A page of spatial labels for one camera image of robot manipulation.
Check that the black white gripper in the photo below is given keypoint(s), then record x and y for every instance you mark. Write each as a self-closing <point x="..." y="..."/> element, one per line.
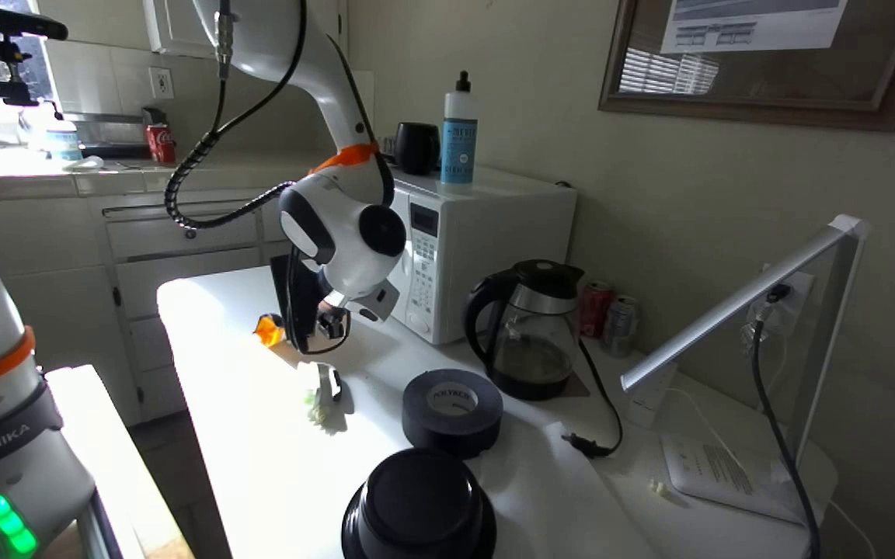
<point x="295" y="289"/>

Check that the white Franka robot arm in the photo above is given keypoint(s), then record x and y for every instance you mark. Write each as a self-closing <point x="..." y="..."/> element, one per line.
<point x="344" y="236"/>

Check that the grey tape roll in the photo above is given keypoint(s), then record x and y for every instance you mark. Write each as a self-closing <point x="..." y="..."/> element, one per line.
<point x="451" y="411"/>

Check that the small green white object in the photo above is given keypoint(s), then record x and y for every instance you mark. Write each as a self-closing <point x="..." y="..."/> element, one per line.
<point x="321" y="397"/>

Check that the white microwave oven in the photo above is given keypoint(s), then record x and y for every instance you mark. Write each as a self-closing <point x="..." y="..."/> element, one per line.
<point x="488" y="243"/>

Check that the wide white cabinet drawer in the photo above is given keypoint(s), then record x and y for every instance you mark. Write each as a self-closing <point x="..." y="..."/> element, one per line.
<point x="139" y="236"/>

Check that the black round bowl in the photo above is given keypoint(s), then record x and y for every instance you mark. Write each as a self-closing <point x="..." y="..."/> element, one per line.
<point x="418" y="508"/>

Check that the black cup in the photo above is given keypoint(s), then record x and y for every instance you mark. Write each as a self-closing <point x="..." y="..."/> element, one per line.
<point x="418" y="147"/>

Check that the black glass electric kettle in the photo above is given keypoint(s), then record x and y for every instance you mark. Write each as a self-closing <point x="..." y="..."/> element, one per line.
<point x="529" y="330"/>

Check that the wooden robot mounting table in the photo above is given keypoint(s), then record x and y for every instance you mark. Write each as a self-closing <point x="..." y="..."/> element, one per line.
<point x="117" y="453"/>

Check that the white kitchen cabinet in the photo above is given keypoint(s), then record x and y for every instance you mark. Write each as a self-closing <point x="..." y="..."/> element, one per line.
<point x="76" y="289"/>

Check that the blue spray bottle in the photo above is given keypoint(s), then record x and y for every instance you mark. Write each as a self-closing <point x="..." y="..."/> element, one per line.
<point x="459" y="133"/>

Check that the red canister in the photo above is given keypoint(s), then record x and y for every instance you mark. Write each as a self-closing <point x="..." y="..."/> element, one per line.
<point x="160" y="140"/>

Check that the white paper sheet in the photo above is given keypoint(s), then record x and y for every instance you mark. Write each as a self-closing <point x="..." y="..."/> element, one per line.
<point x="721" y="471"/>

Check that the small white pinned paper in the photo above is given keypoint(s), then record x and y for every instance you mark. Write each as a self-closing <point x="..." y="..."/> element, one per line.
<point x="666" y="71"/>

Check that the wooden framed bulletin board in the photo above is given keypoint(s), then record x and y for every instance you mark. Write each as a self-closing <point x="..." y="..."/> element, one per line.
<point x="778" y="93"/>

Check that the large white printed notice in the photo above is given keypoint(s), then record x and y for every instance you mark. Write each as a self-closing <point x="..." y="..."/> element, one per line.
<point x="752" y="25"/>

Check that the white wall switch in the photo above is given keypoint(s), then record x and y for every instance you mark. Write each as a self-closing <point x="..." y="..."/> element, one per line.
<point x="160" y="82"/>

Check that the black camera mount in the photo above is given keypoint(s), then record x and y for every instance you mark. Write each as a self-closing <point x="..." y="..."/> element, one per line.
<point x="13" y="50"/>

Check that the white metal frame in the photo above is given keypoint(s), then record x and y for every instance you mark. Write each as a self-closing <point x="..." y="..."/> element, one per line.
<point x="739" y="304"/>

